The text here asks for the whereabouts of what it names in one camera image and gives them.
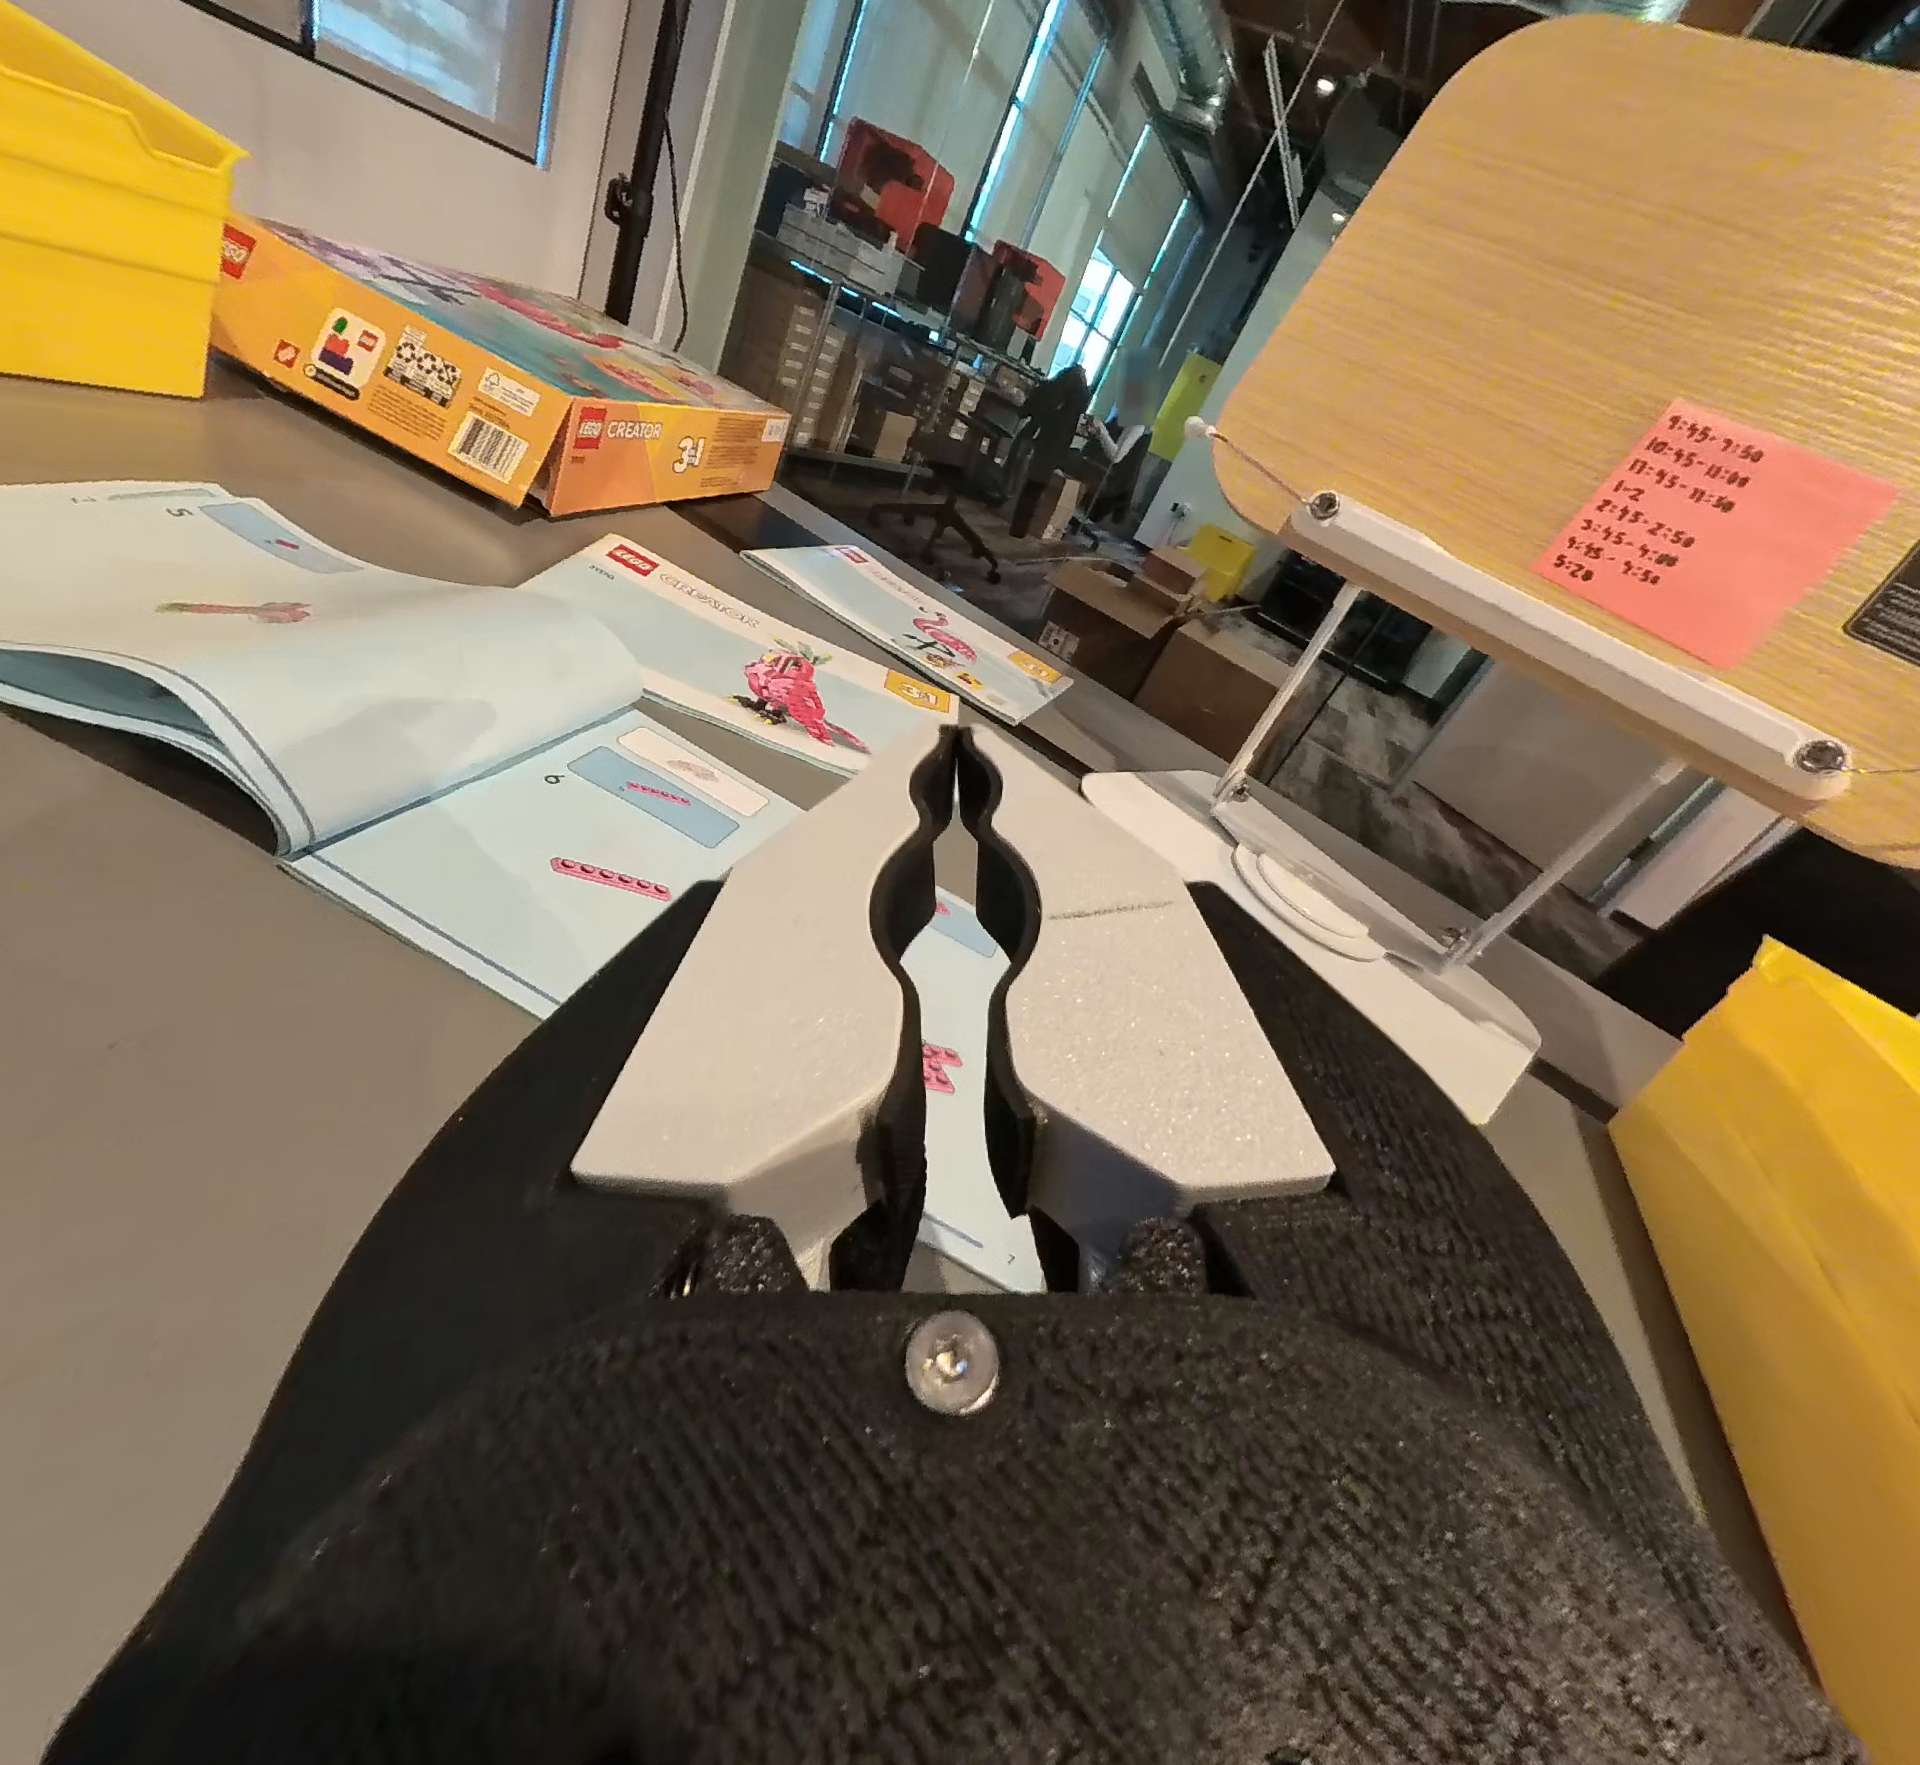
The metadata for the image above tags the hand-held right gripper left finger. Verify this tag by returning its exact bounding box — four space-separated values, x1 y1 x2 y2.
569 725 962 1294

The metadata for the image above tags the black office chair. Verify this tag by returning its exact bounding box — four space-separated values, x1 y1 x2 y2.
898 363 1095 586

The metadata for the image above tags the yellow plastic bin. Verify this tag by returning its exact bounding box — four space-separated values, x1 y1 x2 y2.
0 0 248 403
1613 938 1920 1765

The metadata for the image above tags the yellow green panel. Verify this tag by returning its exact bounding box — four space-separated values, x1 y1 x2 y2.
1147 352 1225 461

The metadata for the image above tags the light blue instruction booklet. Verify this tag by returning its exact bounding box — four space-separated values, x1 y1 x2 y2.
0 482 1051 1300

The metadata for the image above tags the pink sticky note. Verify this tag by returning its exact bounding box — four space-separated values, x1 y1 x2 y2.
1534 396 1899 670

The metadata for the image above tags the wooden book stand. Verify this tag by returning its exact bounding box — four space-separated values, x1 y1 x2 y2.
1079 13 1920 1126

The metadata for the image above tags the black stand pole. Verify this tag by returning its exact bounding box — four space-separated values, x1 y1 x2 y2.
603 0 713 320

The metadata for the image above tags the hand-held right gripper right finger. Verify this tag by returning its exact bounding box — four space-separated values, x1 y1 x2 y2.
959 728 1339 1294

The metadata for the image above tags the instruction booklet with pink bird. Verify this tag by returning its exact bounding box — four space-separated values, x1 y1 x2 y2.
524 532 962 781

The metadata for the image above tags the black label sticker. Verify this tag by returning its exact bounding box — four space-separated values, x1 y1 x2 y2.
1844 550 1920 665

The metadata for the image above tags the instruction booklet with flamingo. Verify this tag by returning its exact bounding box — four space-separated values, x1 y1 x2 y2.
743 544 1077 728

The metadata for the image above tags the orange brick set box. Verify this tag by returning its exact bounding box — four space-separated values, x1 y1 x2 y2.
210 211 793 517

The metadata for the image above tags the red 3D printer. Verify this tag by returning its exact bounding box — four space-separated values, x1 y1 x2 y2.
959 239 1068 341
832 119 958 252

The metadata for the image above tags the cardboard box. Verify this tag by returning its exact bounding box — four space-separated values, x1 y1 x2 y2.
1138 610 1321 762
1037 572 1188 702

